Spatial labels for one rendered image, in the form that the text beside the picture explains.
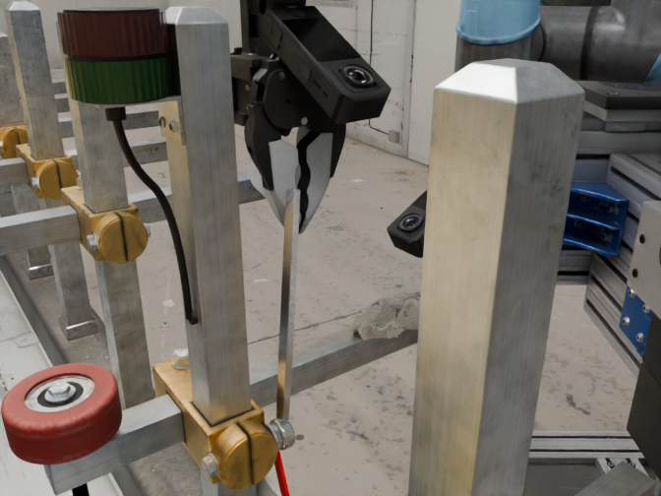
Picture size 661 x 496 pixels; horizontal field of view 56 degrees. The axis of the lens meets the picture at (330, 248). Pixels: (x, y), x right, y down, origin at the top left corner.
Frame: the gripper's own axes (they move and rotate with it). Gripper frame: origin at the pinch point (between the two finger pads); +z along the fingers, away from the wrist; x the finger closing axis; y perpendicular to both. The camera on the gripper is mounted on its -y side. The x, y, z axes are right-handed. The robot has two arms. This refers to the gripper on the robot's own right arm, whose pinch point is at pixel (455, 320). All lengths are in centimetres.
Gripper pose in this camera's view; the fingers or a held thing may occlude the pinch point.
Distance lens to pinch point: 73.7
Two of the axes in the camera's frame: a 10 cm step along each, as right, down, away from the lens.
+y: 8.1, -2.3, 5.4
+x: -5.8, -3.2, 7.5
